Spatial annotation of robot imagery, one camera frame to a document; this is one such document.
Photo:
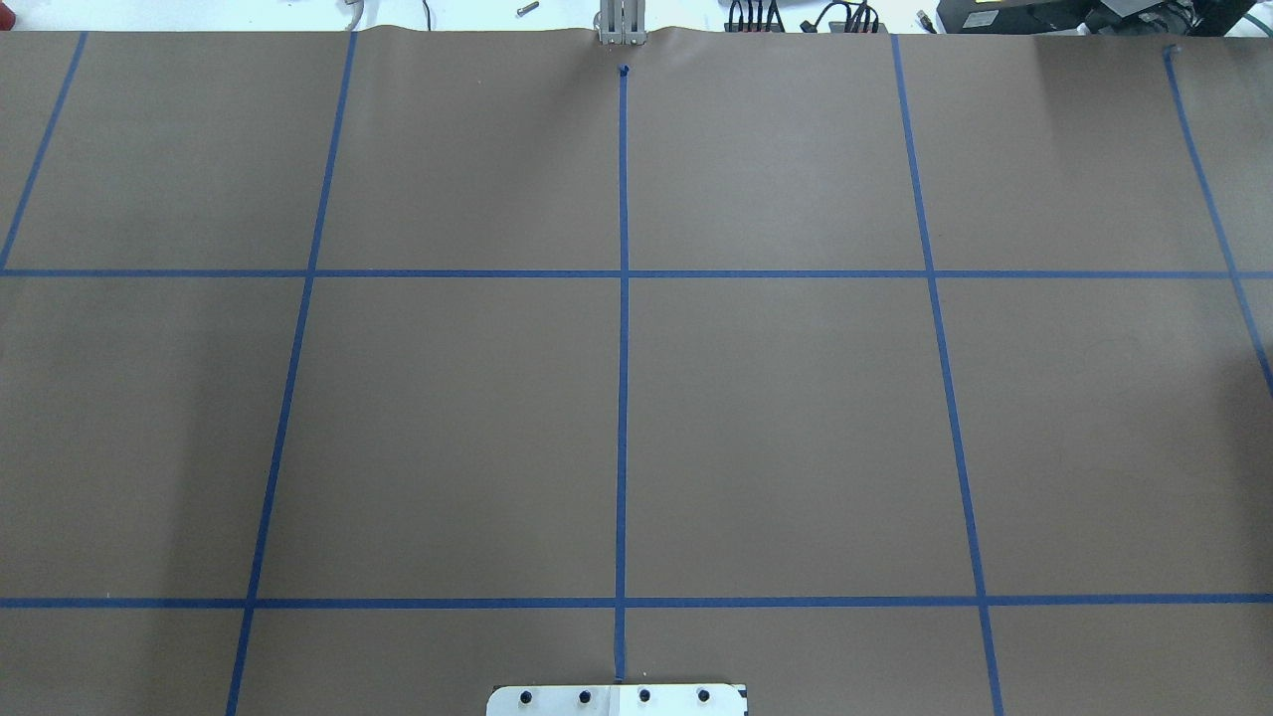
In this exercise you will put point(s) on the brown paper table mat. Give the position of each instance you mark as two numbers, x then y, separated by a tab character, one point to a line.
366	373

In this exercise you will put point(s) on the black monitor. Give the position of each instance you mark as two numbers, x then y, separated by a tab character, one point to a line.
1113	18

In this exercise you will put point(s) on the aluminium frame post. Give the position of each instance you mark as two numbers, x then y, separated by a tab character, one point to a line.
621	23

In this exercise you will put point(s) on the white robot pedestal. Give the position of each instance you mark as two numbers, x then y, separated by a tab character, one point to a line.
620	699

